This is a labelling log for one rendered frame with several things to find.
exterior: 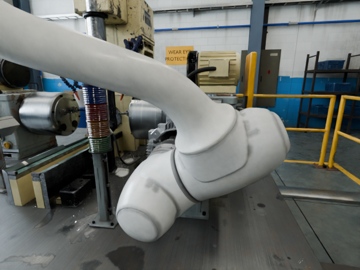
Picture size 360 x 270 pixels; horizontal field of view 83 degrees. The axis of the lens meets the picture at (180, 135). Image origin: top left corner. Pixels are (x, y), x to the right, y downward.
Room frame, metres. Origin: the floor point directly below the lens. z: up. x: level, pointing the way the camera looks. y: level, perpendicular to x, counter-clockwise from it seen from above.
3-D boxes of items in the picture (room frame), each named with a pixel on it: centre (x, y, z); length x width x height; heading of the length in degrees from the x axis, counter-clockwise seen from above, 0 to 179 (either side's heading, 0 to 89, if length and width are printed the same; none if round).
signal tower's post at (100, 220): (0.56, 0.23, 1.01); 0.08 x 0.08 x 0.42; 81
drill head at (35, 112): (1.19, 0.79, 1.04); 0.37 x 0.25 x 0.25; 81
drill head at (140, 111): (1.09, 0.11, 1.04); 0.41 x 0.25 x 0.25; 81
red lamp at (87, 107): (0.56, 0.23, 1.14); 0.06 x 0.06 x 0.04
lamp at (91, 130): (0.56, 0.23, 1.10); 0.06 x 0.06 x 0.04
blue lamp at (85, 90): (0.56, 0.23, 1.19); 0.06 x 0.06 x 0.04
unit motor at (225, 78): (1.01, -0.18, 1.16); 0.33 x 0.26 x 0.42; 81
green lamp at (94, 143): (0.56, 0.23, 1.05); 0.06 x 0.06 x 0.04
